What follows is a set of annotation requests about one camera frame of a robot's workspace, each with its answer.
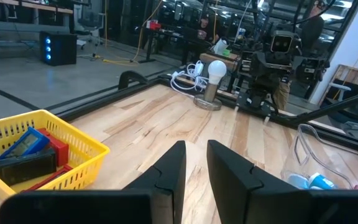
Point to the table lamp with white bulb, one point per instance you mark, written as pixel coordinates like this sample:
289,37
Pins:
217,70

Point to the black aluminium table frame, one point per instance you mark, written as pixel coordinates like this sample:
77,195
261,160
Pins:
104,99

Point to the wooden crate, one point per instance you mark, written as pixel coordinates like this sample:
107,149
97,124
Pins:
353,77

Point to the red box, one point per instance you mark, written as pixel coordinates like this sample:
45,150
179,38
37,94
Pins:
153,25

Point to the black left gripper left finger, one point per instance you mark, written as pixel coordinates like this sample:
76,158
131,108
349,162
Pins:
135,208

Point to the clear plastic bin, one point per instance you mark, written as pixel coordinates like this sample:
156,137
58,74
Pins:
322,161

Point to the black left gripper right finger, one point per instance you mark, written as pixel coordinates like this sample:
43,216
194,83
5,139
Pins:
259,205

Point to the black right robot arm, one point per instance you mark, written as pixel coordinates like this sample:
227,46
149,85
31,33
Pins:
259,93

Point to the black PC tower blue lights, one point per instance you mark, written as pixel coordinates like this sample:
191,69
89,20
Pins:
61,48

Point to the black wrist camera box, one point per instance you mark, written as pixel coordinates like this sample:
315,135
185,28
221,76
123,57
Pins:
281,43

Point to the wooden side table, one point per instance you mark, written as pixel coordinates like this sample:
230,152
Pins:
232,59

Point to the grey workbench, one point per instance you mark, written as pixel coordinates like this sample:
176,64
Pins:
26,27

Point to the office chair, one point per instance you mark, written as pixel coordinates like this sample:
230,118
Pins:
89,23

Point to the black frame hook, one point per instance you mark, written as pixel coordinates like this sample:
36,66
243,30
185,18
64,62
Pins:
129,74

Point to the black digital display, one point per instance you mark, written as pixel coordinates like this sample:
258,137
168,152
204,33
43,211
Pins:
26,168

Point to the white jug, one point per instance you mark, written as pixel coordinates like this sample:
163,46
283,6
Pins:
221,46

